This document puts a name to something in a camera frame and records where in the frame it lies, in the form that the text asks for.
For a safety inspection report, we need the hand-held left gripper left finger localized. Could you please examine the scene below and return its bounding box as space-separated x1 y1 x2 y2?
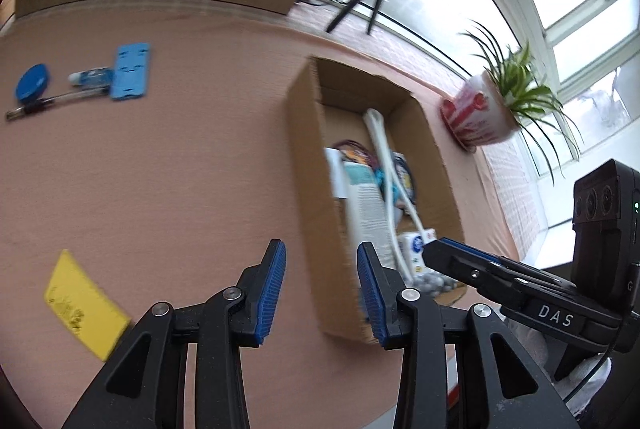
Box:
62 239 287 429

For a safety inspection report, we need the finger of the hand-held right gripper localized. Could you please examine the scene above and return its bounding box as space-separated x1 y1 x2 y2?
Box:
440 237 577 296
424 239 551 310

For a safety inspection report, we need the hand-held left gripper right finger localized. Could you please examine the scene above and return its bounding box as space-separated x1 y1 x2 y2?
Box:
356 241 581 429

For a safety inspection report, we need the dotted white tissue pack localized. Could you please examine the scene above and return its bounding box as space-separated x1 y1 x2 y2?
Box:
399 230 437 281

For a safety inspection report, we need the cardboard box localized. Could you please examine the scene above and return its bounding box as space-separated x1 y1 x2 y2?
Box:
285 55 468 345

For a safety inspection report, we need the white lotion bottle blue cap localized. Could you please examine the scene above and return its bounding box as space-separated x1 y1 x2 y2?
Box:
344 160 401 270

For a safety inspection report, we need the dark round case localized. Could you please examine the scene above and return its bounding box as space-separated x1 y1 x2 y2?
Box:
391 152 417 206

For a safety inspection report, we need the light blue tape dispenser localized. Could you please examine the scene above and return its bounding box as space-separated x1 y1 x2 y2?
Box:
376 168 401 206

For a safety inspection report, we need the yellow packet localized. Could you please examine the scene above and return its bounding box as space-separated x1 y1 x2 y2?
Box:
43 249 132 361

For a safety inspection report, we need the blue card holder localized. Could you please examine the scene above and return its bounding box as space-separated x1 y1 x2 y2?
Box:
110 42 152 101

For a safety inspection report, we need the small clear blue bottle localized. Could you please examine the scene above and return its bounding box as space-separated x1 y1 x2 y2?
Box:
67 66 113 88

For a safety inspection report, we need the clear pen black grip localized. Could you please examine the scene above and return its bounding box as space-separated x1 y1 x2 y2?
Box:
5 88 110 122

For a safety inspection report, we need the blue round lid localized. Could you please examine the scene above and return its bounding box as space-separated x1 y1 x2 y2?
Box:
15 64 51 102

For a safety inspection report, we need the person's right hand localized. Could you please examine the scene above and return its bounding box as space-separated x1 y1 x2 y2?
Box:
506 320 612 417

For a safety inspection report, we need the pink table cloth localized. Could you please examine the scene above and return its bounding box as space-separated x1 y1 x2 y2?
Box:
0 0 531 429

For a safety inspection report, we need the green spider plant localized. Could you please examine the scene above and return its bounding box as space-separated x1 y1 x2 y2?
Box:
457 20 586 180

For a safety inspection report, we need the pine wood panel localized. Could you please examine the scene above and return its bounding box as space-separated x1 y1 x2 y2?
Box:
0 0 18 35

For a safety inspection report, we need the black cable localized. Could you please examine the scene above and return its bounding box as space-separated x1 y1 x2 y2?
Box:
567 341 614 405

